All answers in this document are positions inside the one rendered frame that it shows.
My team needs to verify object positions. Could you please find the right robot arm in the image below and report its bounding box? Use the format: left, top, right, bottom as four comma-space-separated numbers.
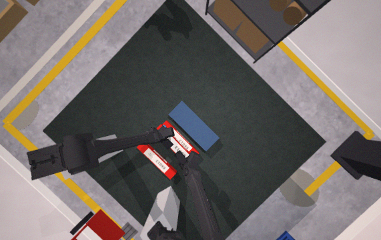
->
147, 150, 225, 240

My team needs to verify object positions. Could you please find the blue rectangular platform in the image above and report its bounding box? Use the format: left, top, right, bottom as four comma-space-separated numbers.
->
168, 101, 219, 151

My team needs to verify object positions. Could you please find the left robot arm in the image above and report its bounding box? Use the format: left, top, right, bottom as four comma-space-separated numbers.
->
27, 127, 175, 180

